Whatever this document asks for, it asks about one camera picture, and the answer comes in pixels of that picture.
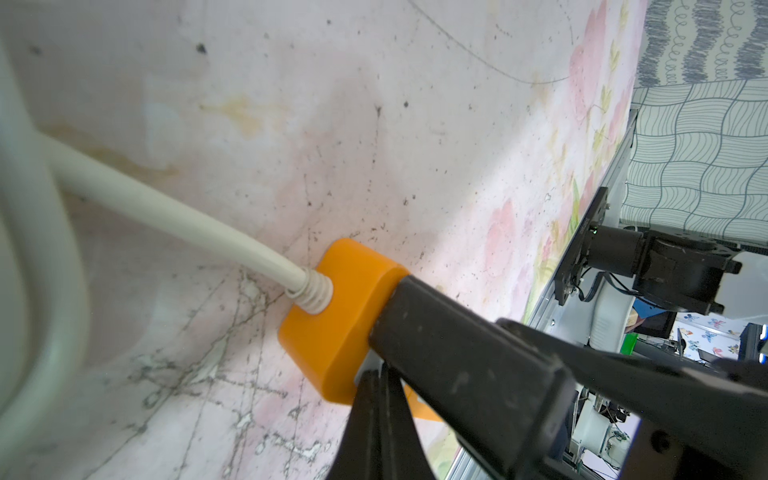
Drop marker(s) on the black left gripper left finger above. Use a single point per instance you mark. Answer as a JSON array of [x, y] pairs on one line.
[[380, 440]]

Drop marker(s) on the black charger plug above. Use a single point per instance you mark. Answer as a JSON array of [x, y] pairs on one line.
[[505, 400]]

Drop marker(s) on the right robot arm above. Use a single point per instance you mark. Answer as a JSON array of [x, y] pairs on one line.
[[675, 271]]

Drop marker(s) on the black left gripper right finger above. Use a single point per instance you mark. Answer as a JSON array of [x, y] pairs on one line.
[[721, 411]]

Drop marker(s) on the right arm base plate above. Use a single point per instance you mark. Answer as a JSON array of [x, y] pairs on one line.
[[568, 273]]

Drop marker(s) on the small orange power strip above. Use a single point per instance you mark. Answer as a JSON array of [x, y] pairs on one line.
[[330, 348]]

